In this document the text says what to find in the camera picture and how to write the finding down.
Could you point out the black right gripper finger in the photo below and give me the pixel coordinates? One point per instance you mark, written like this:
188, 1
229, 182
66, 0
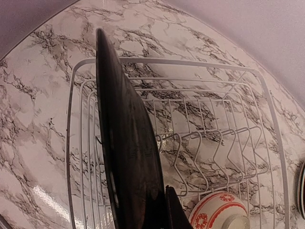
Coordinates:
176, 215

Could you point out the large black rimmed cream plate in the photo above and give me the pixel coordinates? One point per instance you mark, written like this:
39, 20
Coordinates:
130, 153

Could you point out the small dark red flower plate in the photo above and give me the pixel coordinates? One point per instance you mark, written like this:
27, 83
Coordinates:
300, 190

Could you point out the white bowl with red pattern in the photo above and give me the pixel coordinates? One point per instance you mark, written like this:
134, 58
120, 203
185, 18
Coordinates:
220, 210

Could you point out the white wire dish rack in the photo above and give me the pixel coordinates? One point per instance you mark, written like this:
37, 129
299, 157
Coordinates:
215, 127

